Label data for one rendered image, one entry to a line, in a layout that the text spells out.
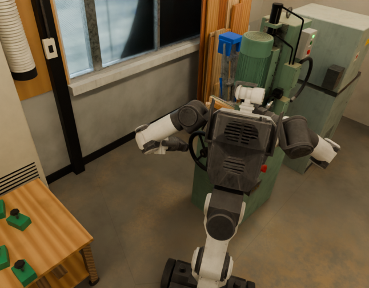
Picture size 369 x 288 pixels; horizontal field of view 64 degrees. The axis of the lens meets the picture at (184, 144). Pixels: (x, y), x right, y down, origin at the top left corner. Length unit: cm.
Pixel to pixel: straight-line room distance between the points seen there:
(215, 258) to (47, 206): 108
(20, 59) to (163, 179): 152
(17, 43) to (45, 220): 106
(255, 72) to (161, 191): 142
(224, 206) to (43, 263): 102
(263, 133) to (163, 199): 169
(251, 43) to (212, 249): 108
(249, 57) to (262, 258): 146
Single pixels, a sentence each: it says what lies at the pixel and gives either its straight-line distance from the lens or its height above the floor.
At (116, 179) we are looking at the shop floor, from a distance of 284.
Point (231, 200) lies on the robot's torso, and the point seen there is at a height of 109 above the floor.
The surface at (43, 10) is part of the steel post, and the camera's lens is 223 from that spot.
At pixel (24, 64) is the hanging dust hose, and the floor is 118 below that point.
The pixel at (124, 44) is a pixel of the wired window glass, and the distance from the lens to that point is 287.
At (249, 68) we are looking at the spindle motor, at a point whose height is 131.
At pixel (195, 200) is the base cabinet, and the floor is 6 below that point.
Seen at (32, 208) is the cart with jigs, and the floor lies 53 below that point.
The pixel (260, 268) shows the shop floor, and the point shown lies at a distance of 239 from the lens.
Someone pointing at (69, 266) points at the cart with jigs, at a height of 18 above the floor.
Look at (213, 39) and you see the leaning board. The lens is 326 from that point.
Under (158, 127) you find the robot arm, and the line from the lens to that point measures 132.
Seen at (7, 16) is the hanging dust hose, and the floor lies 147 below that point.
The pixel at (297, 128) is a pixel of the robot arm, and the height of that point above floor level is 135.
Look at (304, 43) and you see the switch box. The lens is 198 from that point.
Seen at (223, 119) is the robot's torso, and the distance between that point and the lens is 109.
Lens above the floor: 201
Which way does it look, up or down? 39 degrees down
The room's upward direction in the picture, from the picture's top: 4 degrees clockwise
